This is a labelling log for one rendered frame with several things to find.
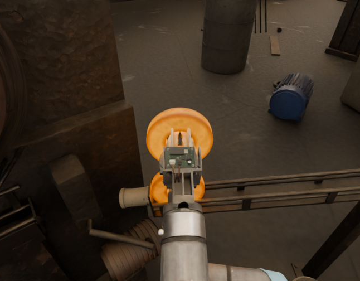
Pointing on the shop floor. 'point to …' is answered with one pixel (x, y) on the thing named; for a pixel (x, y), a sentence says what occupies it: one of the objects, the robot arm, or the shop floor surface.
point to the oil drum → (227, 34)
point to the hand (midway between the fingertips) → (179, 132)
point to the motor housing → (132, 252)
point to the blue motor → (291, 97)
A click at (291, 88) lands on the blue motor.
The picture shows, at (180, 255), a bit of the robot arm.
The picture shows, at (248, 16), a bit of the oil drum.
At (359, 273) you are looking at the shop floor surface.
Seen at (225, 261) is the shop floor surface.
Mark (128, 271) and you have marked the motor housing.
